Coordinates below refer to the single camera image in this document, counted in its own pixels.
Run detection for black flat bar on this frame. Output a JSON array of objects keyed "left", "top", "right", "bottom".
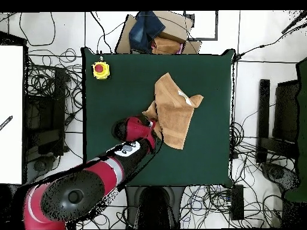
[{"left": 255, "top": 78, "right": 271, "bottom": 165}]

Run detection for brown cardboard box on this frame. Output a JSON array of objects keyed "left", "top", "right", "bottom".
[{"left": 115, "top": 10, "right": 203, "bottom": 55}]

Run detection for black power strip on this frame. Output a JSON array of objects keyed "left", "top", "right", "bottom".
[{"left": 230, "top": 184, "right": 245, "bottom": 221}]

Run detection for green cloth on side table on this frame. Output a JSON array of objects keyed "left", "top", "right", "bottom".
[{"left": 284, "top": 56, "right": 307, "bottom": 202}]

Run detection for black pedestal foot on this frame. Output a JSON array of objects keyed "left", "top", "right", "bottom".
[
  {"left": 260, "top": 162, "right": 301, "bottom": 192},
  {"left": 26, "top": 155, "right": 57, "bottom": 185}
]

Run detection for white desk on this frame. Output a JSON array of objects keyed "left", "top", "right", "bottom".
[{"left": 0, "top": 45, "right": 24, "bottom": 185}]

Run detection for black box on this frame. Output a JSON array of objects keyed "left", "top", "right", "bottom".
[{"left": 272, "top": 80, "right": 301, "bottom": 144}]

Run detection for blue denim jeans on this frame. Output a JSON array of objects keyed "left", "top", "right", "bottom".
[{"left": 128, "top": 10, "right": 167, "bottom": 54}]

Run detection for black rod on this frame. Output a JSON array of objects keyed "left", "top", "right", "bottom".
[{"left": 281, "top": 10, "right": 307, "bottom": 35}]

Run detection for black cable with connector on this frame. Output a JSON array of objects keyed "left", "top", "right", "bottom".
[{"left": 233, "top": 22, "right": 307, "bottom": 62}]

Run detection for black equipment case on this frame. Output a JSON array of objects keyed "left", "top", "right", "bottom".
[{"left": 23, "top": 65, "right": 67, "bottom": 158}]

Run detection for folded tan towel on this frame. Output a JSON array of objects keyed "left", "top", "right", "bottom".
[{"left": 151, "top": 36, "right": 184, "bottom": 55}]

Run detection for yellow emergency stop button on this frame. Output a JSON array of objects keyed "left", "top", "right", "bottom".
[{"left": 92, "top": 60, "right": 112, "bottom": 81}]

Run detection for black square metal frame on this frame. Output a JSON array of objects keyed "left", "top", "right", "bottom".
[{"left": 183, "top": 10, "right": 219, "bottom": 41}]

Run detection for tan terry towel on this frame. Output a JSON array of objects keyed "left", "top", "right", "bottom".
[{"left": 141, "top": 72, "right": 204, "bottom": 150}]

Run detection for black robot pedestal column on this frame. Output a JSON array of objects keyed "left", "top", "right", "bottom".
[{"left": 124, "top": 186, "right": 186, "bottom": 230}]

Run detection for dark green table cloth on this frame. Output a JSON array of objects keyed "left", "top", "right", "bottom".
[{"left": 80, "top": 47, "right": 236, "bottom": 189}]

